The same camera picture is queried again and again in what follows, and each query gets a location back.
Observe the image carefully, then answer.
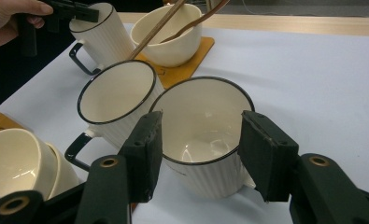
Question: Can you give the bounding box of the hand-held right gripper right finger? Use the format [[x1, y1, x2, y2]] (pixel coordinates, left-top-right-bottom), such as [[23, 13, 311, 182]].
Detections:
[[237, 110, 369, 224]]

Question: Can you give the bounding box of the white ribbed mug black rim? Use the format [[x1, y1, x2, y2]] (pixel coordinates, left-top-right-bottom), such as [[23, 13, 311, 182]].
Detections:
[[149, 76, 257, 200], [64, 59, 165, 173], [68, 2, 137, 77]]

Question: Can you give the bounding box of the cream bowl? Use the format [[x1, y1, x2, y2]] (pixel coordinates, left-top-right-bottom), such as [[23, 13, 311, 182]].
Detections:
[[130, 3, 204, 68], [45, 142, 81, 201], [0, 128, 59, 209]]

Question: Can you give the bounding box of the white table mat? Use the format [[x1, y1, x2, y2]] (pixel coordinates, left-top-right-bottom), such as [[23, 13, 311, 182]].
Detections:
[[0, 22, 369, 224]]

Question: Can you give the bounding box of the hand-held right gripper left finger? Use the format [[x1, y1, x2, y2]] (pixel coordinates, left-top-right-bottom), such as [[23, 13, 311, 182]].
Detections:
[[74, 110, 163, 224]]

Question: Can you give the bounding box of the square wooden coaster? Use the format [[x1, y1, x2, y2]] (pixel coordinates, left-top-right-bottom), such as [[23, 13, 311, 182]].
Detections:
[[0, 112, 26, 137], [135, 36, 216, 91]]

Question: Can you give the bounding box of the brown wooden chopstick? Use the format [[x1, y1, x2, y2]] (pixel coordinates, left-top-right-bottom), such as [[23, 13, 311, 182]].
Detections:
[[132, 0, 189, 59], [127, 0, 186, 61]]

